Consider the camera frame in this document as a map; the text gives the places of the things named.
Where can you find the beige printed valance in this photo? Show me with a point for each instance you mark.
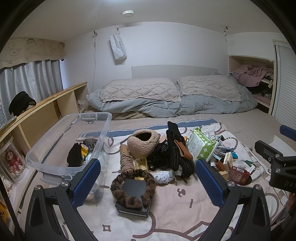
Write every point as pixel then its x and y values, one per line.
pixel 34 49

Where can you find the pink clothes pile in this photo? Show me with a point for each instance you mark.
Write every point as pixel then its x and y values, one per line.
pixel 249 74

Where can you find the black stitched glove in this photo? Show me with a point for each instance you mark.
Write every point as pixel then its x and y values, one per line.
pixel 173 143

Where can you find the grey curtain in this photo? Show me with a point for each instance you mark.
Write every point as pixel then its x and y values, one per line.
pixel 30 78

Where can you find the black box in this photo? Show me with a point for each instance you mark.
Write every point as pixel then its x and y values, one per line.
pixel 134 190

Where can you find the twine roll on cardboard tube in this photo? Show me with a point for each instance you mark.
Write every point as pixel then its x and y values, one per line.
pixel 126 162

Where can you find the white hanging bag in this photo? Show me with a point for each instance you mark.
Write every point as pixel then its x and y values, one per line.
pixel 118 48

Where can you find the small beige box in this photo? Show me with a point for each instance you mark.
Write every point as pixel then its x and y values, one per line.
pixel 227 160

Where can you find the small white open box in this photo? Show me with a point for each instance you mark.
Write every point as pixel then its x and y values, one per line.
pixel 276 139

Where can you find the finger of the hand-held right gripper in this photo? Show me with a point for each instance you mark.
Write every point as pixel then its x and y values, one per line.
pixel 268 150
pixel 287 132

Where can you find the beige fluffy hat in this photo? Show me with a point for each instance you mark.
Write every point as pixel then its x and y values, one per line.
pixel 138 150

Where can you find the black cap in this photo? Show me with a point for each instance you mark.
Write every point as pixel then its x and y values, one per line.
pixel 19 103

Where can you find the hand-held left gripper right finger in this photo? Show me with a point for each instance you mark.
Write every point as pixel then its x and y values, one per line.
pixel 210 183

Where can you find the brown leather piece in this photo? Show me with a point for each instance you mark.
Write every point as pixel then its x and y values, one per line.
pixel 183 150

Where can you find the closet alcove shelf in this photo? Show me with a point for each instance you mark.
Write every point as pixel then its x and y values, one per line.
pixel 251 59

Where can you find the furry leopard headband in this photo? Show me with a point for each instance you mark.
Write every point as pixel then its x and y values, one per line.
pixel 124 202

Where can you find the red box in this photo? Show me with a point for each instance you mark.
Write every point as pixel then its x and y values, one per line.
pixel 239 177

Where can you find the printed blanket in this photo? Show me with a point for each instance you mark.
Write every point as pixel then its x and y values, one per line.
pixel 180 208

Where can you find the clear plastic storage bin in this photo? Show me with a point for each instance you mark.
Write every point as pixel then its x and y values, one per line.
pixel 57 172

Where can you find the yellow plastic case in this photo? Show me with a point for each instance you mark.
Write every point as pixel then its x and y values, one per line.
pixel 141 164

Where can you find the tan leather piece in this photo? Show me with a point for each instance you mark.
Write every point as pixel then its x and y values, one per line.
pixel 163 138

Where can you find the green wet wipes packet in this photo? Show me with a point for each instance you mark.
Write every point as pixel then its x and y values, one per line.
pixel 198 143

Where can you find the dark clothes pile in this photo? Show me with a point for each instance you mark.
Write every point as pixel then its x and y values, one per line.
pixel 261 90

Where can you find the beige textured pillow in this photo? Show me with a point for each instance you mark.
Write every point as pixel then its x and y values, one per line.
pixel 208 87
pixel 138 90

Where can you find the white crochet pouch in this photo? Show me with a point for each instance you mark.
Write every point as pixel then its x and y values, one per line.
pixel 163 177

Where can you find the grey duvet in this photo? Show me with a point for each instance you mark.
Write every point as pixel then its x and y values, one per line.
pixel 185 107

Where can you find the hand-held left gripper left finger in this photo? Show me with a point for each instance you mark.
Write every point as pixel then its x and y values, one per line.
pixel 86 183

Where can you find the wooden shelf unit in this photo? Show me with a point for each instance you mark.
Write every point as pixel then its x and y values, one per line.
pixel 46 99

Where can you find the white louvre door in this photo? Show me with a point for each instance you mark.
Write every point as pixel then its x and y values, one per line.
pixel 286 81

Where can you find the ceiling smoke detector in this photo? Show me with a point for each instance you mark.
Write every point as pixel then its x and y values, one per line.
pixel 128 13

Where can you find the black cloth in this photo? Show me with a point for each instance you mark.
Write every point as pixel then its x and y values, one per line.
pixel 74 154

